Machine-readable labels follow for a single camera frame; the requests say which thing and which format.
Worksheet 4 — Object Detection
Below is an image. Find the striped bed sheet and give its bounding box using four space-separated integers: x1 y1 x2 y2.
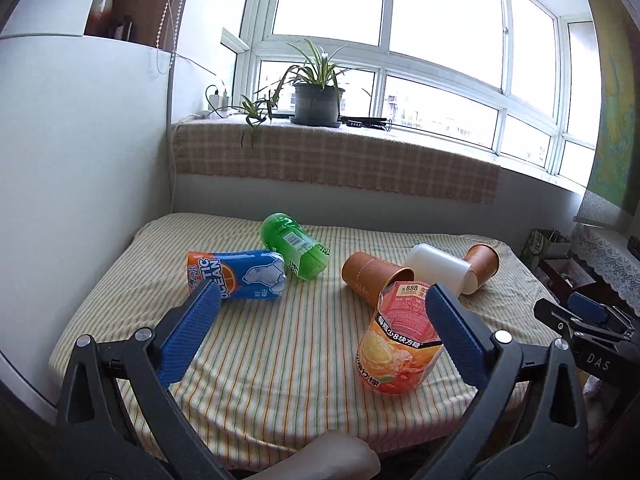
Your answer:
48 212 576 466

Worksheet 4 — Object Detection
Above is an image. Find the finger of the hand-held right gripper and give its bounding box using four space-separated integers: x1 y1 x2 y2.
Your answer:
533 299 581 337
567 291 636 332

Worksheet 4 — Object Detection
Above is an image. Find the brown paper cup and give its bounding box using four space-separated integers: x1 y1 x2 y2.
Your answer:
462 243 501 288
341 252 416 307

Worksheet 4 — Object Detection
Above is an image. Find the checked windowsill cloth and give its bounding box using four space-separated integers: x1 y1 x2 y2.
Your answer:
172 119 502 206

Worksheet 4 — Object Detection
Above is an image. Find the black device on windowsill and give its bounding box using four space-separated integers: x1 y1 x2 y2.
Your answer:
345 116 394 134

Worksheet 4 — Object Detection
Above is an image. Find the green drink bottle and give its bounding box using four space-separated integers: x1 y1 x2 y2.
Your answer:
260 213 331 281

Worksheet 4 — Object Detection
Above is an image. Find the green paper box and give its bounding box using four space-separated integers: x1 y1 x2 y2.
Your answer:
520 229 572 267

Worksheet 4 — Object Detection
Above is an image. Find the white lace cloth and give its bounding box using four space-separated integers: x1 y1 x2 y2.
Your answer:
570 222 640 302

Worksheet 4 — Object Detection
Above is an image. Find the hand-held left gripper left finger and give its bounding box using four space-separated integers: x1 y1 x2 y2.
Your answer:
56 282 236 480

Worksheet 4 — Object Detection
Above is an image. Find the wall map poster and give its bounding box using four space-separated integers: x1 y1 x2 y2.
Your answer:
582 0 640 213

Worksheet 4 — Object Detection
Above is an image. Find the blue polar bear cup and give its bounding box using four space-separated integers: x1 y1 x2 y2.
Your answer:
186 249 287 303

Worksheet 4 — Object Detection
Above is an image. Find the beaded blind cord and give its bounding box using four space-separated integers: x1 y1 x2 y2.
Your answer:
151 0 182 78

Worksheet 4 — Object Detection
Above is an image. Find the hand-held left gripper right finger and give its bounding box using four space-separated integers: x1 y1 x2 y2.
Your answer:
407 282 592 480

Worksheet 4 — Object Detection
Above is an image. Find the white cabinet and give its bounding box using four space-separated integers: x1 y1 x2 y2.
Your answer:
0 0 177 413

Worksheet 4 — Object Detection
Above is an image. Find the orange pink drink bottle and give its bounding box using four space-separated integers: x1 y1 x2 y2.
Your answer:
356 281 444 396

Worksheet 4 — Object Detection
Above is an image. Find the white plastic cup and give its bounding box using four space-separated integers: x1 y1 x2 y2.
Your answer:
404 243 471 296

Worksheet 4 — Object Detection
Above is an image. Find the white window frame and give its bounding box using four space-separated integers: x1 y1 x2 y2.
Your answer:
220 0 601 191

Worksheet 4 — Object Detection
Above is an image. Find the potted spider plant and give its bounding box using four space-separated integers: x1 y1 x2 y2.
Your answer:
220 39 373 148

